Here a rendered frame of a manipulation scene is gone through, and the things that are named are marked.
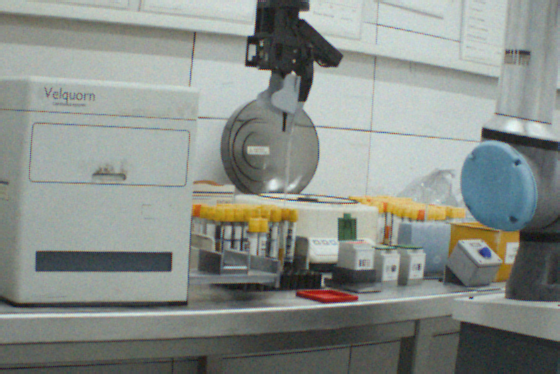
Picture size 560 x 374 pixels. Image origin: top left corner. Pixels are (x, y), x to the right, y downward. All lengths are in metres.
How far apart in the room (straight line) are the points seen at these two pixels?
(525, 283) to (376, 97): 1.15
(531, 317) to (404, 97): 1.28
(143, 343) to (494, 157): 0.53
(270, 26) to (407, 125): 1.00
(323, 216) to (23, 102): 0.83
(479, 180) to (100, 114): 0.50
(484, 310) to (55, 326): 0.60
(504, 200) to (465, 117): 1.44
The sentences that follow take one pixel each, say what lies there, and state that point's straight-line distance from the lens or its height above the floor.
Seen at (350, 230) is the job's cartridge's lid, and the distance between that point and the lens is 1.80.
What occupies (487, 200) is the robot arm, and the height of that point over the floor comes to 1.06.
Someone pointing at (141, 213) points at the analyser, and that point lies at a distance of 1.43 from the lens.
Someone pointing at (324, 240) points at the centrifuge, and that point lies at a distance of 2.00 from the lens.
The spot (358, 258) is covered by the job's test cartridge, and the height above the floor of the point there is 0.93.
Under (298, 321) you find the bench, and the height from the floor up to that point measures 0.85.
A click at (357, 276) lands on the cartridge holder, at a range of 1.75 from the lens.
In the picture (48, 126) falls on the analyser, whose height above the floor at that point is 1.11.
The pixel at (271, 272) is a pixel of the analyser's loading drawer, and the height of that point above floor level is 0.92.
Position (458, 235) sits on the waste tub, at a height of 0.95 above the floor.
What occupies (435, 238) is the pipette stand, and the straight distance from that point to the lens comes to 1.98.
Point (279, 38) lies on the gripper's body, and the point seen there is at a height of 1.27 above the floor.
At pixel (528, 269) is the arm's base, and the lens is 1.52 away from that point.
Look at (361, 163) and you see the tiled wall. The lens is 2.54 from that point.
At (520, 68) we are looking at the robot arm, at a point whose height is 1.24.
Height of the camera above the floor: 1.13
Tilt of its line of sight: 3 degrees down
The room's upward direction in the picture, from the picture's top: 4 degrees clockwise
